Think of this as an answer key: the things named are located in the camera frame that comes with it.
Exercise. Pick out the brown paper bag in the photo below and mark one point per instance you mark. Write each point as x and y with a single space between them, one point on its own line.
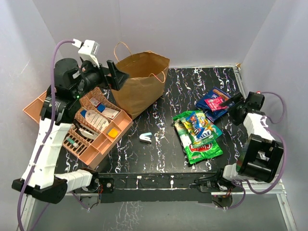
143 87

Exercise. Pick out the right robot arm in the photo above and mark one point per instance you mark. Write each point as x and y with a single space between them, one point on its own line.
261 155

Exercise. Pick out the dark blue snack bag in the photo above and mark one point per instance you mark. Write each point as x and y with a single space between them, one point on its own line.
212 116

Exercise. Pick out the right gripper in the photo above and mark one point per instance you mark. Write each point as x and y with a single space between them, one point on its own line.
234 117

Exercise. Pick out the yellow sticky note pad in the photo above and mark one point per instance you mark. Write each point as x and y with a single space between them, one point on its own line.
112 133

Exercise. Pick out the green mango candy bag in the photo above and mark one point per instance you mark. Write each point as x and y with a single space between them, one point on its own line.
200 116

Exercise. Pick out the red pink snack packet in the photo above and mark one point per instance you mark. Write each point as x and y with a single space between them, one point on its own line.
214 104

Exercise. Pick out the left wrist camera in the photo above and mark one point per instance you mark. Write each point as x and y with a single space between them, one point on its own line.
87 50

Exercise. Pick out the white label bottle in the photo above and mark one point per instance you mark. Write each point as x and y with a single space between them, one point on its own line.
95 119

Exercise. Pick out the card packs in organizer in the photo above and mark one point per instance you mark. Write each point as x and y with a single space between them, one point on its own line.
107 112

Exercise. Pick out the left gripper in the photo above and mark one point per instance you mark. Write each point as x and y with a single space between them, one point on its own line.
118 76

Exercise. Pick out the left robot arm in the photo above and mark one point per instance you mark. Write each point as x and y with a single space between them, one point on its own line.
62 102

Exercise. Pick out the green tube in organizer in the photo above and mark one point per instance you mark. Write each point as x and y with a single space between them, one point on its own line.
72 142

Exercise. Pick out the red green snack bag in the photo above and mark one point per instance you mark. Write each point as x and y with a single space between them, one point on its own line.
206 151

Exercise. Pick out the green yellow chips bag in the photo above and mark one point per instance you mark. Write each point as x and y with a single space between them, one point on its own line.
185 130

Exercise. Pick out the small blue candy packet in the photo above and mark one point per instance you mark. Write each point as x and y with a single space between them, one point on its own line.
198 128

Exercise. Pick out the orange desk organizer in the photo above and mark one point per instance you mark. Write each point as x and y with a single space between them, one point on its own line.
93 144

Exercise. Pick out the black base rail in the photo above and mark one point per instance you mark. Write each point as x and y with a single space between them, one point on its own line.
161 187

